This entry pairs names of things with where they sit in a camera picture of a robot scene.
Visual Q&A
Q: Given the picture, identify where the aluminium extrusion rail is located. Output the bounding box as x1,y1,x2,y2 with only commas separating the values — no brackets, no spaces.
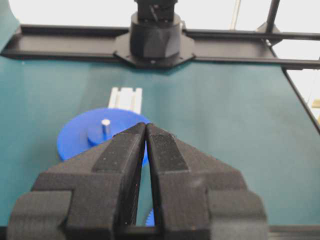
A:
108,87,143,114

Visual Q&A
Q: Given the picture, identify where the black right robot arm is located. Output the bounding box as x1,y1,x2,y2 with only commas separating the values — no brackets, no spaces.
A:
114,0,195,69

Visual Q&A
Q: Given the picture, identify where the steel shaft under large gear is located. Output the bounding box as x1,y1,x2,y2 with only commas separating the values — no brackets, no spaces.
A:
101,118,111,136

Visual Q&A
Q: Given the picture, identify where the large blue gear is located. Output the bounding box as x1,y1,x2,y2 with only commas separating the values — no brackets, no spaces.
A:
56,108,150,161

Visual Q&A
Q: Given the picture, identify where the black frame rail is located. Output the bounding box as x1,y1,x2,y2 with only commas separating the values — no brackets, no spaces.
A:
0,24,320,70

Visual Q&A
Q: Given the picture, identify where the small blue gear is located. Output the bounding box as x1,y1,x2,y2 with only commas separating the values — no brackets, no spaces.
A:
145,209,155,227

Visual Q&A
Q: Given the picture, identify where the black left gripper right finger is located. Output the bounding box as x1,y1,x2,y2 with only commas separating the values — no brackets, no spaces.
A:
145,123,268,240

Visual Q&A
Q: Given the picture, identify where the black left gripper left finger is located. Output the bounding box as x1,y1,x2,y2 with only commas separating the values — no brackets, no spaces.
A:
6,122,146,240

